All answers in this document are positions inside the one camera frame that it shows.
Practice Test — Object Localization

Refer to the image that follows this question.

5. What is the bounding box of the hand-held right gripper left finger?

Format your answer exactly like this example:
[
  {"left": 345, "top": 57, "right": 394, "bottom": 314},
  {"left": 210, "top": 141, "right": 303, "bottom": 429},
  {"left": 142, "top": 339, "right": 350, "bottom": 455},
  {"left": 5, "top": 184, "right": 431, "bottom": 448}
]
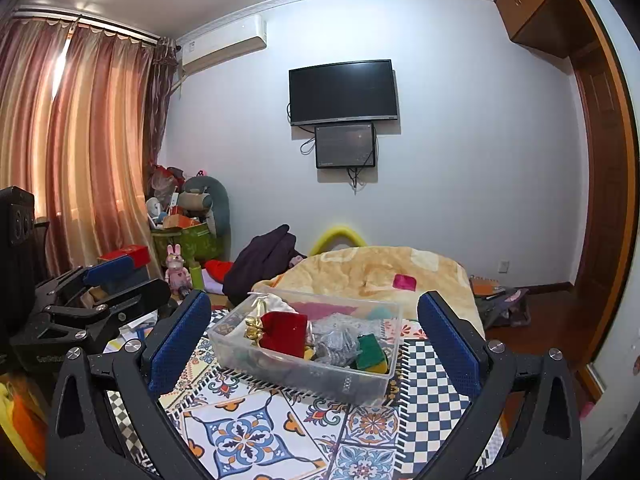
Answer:
[{"left": 46, "top": 290, "right": 217, "bottom": 480}]

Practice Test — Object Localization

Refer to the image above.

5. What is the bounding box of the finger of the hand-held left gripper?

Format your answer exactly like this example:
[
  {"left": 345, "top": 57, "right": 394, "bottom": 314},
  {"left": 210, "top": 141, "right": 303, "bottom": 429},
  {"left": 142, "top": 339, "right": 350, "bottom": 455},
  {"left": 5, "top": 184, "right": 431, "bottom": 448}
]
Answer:
[
  {"left": 30, "top": 278, "right": 172, "bottom": 357},
  {"left": 34, "top": 254, "right": 136, "bottom": 312}
]

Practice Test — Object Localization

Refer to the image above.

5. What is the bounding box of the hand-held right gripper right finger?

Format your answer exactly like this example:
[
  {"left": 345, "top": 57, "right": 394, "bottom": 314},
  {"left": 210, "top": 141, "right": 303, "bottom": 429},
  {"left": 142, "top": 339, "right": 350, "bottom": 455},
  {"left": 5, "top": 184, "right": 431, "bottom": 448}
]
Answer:
[{"left": 416, "top": 290, "right": 583, "bottom": 480}]

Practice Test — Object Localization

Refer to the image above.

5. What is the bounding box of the yellow green sponge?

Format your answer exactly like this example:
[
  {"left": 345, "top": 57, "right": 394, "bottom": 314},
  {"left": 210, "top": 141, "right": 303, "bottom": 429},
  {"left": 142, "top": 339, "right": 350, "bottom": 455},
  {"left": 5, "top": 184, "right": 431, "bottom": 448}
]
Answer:
[{"left": 350, "top": 334, "right": 392, "bottom": 376}]

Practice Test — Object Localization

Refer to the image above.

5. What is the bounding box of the clear plastic storage box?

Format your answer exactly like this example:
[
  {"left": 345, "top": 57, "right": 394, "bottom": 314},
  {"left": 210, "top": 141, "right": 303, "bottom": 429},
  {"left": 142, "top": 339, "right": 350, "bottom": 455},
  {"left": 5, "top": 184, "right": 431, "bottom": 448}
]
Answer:
[{"left": 206, "top": 287, "right": 404, "bottom": 408}]

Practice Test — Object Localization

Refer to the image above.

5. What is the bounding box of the red pouch with gold bow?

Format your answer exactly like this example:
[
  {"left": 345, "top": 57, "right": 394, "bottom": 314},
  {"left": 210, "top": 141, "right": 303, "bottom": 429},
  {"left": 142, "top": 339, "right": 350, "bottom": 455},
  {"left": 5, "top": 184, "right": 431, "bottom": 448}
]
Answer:
[{"left": 243, "top": 311, "right": 310, "bottom": 360}]

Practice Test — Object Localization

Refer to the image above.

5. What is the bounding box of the white drawstring pouch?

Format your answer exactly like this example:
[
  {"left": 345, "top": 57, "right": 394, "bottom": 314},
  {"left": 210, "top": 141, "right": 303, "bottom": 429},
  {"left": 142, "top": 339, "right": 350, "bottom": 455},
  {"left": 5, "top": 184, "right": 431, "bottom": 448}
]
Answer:
[{"left": 248, "top": 292, "right": 302, "bottom": 322}]

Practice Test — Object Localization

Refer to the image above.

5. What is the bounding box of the crinkled clear plastic bag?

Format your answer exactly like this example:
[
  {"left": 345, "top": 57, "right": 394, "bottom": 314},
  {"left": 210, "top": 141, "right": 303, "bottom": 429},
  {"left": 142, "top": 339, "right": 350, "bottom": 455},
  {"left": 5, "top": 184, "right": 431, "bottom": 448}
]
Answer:
[{"left": 310, "top": 316, "right": 362, "bottom": 367}]

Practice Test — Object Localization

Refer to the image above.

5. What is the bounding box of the red box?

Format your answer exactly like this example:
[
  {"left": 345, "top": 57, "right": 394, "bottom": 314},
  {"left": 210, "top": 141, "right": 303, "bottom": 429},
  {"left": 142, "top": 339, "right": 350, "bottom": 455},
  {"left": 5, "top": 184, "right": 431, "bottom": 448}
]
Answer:
[{"left": 97, "top": 244, "right": 150, "bottom": 269}]

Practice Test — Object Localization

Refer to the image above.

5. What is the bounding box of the pink rabbit toy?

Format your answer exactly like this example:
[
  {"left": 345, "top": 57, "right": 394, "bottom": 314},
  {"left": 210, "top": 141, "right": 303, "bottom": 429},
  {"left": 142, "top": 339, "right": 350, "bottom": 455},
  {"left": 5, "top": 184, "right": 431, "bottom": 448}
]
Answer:
[{"left": 165, "top": 243, "right": 194, "bottom": 294}]

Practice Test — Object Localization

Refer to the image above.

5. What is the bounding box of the purple folding stool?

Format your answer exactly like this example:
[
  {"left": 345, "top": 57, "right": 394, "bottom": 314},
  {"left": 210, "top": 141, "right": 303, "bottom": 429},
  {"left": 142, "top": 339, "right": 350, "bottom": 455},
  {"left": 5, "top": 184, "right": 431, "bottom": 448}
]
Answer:
[{"left": 475, "top": 287, "right": 531, "bottom": 329}]

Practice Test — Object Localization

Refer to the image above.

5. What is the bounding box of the green storage bag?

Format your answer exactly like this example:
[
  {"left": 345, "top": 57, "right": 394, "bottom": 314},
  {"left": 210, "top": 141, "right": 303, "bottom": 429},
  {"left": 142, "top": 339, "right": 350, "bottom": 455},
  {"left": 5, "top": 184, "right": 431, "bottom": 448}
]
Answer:
[{"left": 151, "top": 222, "right": 221, "bottom": 264}]

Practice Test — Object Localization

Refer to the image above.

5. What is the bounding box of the red cloth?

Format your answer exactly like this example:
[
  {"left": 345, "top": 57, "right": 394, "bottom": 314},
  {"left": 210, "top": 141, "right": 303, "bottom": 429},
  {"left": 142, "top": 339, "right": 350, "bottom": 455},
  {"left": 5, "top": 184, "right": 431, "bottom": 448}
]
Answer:
[{"left": 204, "top": 259, "right": 234, "bottom": 282}]

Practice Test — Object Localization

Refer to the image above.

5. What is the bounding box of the orange yellow cloth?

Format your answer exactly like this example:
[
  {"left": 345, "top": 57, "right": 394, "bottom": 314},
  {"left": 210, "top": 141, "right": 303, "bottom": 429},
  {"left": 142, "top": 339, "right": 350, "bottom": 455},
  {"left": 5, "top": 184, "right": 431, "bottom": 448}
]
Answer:
[{"left": 0, "top": 379, "right": 49, "bottom": 477}]

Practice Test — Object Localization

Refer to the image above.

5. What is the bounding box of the red plastic bag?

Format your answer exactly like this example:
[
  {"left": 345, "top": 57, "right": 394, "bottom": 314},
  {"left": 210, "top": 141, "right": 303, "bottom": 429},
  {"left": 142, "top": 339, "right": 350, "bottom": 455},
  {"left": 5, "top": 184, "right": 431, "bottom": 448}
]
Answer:
[{"left": 150, "top": 164, "right": 186, "bottom": 202}]

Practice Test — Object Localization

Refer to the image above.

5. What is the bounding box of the patterned printed mat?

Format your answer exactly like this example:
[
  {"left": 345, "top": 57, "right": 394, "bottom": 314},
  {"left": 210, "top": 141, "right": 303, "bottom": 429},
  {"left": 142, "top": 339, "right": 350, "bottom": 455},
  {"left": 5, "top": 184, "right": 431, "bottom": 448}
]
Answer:
[{"left": 107, "top": 304, "right": 506, "bottom": 480}]

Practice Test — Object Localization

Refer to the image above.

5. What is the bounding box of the dark purple jacket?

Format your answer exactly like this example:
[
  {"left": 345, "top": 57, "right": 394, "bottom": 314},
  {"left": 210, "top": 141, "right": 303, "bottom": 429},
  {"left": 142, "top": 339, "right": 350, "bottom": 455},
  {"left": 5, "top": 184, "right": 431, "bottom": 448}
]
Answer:
[{"left": 221, "top": 224, "right": 309, "bottom": 307}]

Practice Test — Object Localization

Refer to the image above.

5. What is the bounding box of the yellow fleece blanket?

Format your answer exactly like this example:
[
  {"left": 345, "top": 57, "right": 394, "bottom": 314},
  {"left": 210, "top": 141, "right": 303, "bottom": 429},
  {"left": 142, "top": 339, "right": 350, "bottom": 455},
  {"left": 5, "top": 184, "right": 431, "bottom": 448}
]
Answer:
[{"left": 250, "top": 246, "right": 486, "bottom": 339}]

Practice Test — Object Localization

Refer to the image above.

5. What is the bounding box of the grey plush toy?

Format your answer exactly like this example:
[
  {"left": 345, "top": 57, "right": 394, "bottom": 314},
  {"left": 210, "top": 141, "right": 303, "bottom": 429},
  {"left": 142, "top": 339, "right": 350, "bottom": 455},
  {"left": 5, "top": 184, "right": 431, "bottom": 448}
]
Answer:
[{"left": 180, "top": 175, "right": 231, "bottom": 241}]

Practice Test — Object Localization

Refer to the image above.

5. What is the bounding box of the pink orange curtain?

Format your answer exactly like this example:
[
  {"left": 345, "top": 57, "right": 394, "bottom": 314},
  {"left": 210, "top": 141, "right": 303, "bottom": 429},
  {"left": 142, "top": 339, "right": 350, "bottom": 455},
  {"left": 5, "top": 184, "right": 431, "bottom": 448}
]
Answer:
[{"left": 0, "top": 15, "right": 166, "bottom": 282}]

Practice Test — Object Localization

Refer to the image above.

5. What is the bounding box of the pink cloth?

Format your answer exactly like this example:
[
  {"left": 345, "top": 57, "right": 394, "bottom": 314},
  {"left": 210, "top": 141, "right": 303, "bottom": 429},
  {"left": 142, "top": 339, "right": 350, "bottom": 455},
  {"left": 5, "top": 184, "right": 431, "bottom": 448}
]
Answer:
[{"left": 291, "top": 300, "right": 342, "bottom": 319}]

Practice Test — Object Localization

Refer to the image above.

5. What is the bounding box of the dark patterned curtain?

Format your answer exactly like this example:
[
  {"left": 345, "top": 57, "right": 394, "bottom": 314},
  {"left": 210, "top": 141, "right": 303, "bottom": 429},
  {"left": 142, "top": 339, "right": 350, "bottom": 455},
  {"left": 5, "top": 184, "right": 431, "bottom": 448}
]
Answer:
[{"left": 149, "top": 36, "right": 181, "bottom": 171}]

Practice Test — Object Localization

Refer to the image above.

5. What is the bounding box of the wooden door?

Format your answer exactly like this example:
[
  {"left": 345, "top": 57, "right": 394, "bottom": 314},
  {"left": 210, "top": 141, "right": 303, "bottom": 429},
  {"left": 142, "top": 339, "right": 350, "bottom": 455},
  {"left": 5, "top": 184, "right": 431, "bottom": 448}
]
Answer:
[{"left": 570, "top": 0, "right": 640, "bottom": 392}]

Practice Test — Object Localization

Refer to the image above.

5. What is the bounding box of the white air conditioner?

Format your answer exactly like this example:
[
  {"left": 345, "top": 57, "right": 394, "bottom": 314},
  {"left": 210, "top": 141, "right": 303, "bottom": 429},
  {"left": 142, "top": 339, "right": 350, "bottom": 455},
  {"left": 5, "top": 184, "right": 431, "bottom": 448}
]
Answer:
[{"left": 177, "top": 14, "right": 269, "bottom": 69}]

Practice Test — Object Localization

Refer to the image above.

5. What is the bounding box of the wooden overhead cabinet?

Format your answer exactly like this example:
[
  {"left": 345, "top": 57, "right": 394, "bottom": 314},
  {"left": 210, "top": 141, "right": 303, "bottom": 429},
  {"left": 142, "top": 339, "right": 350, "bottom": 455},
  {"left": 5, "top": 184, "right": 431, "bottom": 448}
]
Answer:
[{"left": 492, "top": 0, "right": 587, "bottom": 59}]

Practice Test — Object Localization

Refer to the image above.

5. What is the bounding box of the yellow ring cushion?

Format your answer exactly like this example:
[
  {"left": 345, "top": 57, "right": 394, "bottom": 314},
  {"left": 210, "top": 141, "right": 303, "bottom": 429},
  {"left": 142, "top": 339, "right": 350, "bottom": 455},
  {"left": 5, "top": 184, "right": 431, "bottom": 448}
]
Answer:
[{"left": 308, "top": 224, "right": 366, "bottom": 259}]

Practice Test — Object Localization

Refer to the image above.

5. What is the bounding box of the small black wall monitor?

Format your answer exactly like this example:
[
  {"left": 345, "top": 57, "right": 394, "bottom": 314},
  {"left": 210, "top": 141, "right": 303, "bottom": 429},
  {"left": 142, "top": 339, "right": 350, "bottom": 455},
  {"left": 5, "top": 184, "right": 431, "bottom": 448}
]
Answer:
[{"left": 314, "top": 122, "right": 377, "bottom": 170}]

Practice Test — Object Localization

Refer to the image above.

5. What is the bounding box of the white curtain rail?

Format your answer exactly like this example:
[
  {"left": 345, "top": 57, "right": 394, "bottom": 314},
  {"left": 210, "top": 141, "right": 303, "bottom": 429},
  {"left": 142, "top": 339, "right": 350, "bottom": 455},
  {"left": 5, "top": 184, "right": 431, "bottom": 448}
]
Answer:
[{"left": 12, "top": 5, "right": 177, "bottom": 49}]

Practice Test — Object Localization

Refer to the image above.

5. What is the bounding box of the black wall television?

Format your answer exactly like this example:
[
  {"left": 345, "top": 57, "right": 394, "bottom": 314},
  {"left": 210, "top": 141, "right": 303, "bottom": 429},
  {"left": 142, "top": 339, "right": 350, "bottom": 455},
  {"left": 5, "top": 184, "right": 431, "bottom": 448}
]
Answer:
[{"left": 288, "top": 59, "right": 400, "bottom": 128}]

